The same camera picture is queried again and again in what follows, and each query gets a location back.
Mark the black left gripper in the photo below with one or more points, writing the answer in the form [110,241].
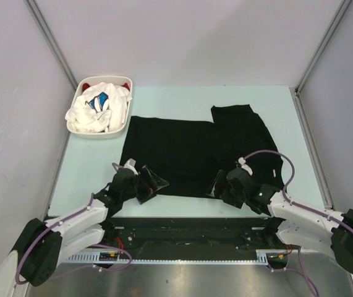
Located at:
[154,182]

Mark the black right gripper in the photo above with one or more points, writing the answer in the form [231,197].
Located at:
[220,179]

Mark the black t shirt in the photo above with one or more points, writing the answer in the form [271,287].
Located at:
[189,154]

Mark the white plastic laundry basket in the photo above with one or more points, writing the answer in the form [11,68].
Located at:
[115,79]

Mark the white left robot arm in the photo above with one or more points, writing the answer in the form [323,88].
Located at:
[43,245]

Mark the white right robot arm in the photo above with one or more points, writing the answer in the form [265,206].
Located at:
[326,231]

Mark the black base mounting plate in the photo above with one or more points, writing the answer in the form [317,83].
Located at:
[192,239]

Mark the white t shirt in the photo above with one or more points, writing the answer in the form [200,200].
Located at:
[100,109]

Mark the red t shirt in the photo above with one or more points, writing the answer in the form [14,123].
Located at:
[86,86]

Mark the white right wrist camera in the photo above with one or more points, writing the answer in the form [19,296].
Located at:
[243,164]

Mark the right aluminium frame post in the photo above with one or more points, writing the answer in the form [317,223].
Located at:
[323,44]

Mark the aluminium frame post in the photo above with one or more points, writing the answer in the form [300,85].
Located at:
[323,44]
[50,39]

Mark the left aluminium frame post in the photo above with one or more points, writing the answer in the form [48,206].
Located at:
[50,39]

